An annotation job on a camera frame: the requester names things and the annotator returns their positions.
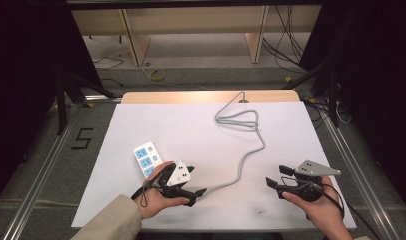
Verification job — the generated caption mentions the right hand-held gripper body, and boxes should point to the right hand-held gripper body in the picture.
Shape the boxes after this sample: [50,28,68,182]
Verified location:
[279,159,342,203]

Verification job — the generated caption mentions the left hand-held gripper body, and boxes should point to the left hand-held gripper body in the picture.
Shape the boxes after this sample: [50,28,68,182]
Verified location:
[157,160,193,200]

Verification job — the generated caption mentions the white power strip blue sockets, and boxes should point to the white power strip blue sockets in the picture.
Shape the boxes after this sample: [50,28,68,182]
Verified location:
[133,141,164,180]

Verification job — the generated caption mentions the grey power strip cable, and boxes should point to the grey power strip cable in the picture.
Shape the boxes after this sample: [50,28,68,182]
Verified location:
[198,91,267,198]

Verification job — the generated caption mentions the person's right hand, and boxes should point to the person's right hand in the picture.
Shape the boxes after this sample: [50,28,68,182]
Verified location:
[281,175,346,235]

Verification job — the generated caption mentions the person's left hand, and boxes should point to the person's left hand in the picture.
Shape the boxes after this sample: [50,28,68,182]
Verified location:
[137,160,192,220]

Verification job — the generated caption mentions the white table cover sheet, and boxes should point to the white table cover sheet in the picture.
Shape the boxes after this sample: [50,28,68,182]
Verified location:
[71,101,357,232]

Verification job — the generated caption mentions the black tripod stand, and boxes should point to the black tripod stand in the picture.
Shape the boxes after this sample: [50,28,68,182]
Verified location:
[54,70,116,136]
[283,59,343,129]

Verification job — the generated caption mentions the yellow tape roll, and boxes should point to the yellow tape roll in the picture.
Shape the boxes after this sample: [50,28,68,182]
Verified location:
[148,68,166,82]

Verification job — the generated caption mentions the black curtain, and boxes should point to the black curtain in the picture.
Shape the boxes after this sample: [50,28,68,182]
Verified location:
[0,0,105,208]
[298,0,406,203]

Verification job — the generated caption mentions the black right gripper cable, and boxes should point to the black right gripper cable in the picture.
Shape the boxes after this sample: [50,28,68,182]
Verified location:
[319,182,382,240]

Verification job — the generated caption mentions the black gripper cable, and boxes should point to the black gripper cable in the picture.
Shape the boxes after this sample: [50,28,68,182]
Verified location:
[130,163,174,208]
[319,182,382,240]

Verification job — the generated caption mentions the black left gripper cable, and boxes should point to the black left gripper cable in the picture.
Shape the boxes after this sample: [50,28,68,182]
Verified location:
[130,163,174,208]

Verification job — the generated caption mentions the metal floor rail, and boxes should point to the metal floor rail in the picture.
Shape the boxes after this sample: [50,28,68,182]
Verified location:
[1,102,83,240]
[319,105,403,240]

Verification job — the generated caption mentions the bundle of black floor cables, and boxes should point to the bundle of black floor cables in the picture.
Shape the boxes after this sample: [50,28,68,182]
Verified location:
[261,4,308,74]

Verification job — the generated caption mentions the thin white floor cable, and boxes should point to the thin white floor cable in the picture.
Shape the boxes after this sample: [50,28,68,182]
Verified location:
[93,49,133,72]

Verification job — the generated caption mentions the light wooden desk frame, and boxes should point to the light wooden desk frame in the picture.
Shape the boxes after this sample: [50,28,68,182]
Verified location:
[70,4,323,67]

